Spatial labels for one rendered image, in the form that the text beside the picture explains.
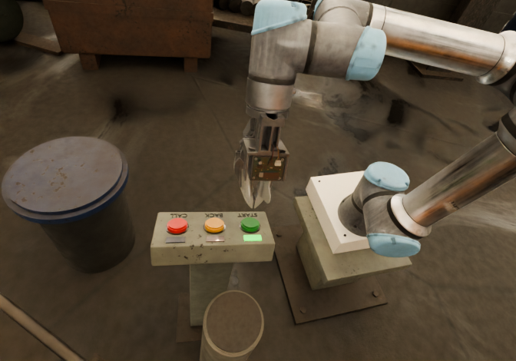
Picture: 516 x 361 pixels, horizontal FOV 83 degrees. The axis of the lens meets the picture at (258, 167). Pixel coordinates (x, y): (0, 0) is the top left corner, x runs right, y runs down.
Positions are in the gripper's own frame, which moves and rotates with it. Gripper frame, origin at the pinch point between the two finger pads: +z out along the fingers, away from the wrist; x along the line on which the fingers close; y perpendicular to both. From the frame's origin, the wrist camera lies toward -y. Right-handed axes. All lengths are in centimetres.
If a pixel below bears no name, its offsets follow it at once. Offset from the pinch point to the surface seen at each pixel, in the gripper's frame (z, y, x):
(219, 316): 19.5, 11.4, -6.2
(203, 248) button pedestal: 7.5, 5.5, -9.8
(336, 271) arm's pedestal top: 34.5, -11.6, 32.1
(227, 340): 20.9, 15.5, -4.9
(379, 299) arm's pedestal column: 61, -20, 61
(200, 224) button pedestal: 6.7, -0.8, -10.3
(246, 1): -43, -189, 20
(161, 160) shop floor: 37, -92, -30
